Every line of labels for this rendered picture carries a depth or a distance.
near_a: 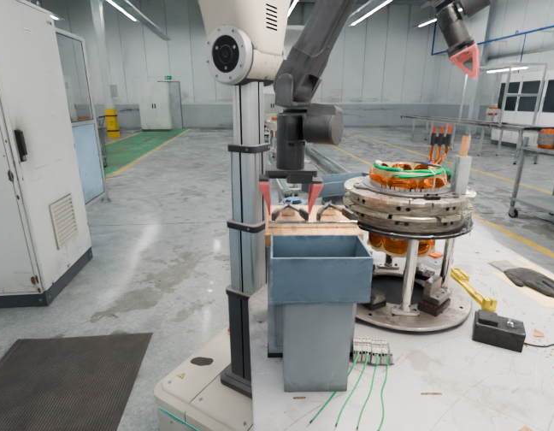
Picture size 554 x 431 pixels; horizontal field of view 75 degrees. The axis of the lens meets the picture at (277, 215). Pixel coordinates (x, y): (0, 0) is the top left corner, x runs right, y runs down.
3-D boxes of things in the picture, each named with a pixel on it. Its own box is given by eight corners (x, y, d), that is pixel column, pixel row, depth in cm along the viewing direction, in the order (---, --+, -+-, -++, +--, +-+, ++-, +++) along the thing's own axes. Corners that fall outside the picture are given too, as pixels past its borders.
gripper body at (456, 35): (476, 45, 103) (466, 21, 102) (474, 41, 94) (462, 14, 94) (453, 59, 106) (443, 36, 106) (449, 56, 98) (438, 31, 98)
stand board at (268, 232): (362, 245, 70) (363, 233, 69) (265, 246, 69) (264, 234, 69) (343, 214, 89) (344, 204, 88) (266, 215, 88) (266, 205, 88)
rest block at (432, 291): (421, 298, 93) (424, 280, 91) (432, 292, 96) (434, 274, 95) (439, 305, 90) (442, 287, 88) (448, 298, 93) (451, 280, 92)
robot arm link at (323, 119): (298, 82, 73) (276, 73, 66) (352, 81, 68) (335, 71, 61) (293, 142, 76) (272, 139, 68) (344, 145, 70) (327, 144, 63)
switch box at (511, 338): (521, 353, 79) (527, 331, 77) (472, 340, 83) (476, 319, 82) (519, 338, 84) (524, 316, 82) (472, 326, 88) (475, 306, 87)
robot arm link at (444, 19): (434, 15, 104) (432, 11, 99) (459, -1, 100) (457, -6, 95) (444, 37, 104) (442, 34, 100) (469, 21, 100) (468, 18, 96)
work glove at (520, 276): (581, 298, 101) (583, 291, 100) (537, 300, 100) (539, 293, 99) (518, 261, 124) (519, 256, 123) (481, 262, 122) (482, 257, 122)
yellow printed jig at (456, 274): (498, 312, 95) (500, 300, 94) (484, 311, 94) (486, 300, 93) (458, 273, 115) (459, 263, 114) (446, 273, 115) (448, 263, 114)
